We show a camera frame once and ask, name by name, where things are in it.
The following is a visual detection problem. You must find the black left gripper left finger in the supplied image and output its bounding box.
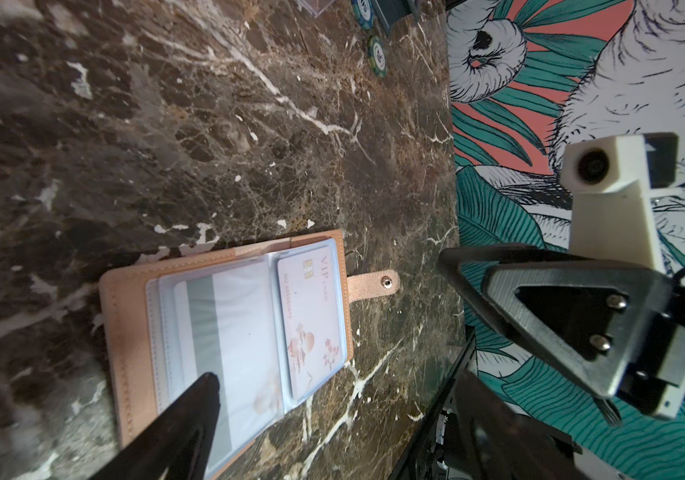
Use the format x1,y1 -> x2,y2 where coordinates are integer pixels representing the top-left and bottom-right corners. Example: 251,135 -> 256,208
92,372 -> 220,479

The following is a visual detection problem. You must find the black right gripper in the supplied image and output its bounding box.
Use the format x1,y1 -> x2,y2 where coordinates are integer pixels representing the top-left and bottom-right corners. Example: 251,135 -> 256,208
482,261 -> 685,420

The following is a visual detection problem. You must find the folded checkered chess board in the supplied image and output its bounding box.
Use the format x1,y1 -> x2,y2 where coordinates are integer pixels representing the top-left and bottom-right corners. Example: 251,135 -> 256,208
371,0 -> 420,35

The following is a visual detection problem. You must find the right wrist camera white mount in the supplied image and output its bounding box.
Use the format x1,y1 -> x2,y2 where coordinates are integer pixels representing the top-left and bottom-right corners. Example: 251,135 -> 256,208
559,132 -> 681,272

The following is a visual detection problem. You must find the clear acrylic organizer box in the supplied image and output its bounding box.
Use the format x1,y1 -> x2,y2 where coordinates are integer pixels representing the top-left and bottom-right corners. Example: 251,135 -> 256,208
298,0 -> 336,18

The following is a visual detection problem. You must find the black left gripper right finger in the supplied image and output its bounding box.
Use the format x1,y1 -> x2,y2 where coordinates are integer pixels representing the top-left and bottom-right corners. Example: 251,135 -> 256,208
454,370 -> 586,479

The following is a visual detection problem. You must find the green poker chip far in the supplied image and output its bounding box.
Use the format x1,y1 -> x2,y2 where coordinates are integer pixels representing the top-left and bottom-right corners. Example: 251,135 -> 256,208
350,0 -> 374,30

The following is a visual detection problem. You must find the green poker chip near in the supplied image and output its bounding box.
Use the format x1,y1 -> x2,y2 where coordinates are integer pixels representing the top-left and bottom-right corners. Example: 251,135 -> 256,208
367,36 -> 387,78

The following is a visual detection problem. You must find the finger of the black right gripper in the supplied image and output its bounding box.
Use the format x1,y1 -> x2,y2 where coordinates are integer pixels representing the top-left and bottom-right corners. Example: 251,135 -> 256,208
437,244 -> 564,353

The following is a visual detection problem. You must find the green poker chip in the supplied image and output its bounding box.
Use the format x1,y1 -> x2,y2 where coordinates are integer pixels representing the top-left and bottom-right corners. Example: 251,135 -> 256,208
350,0 -> 374,30
367,36 -> 387,78

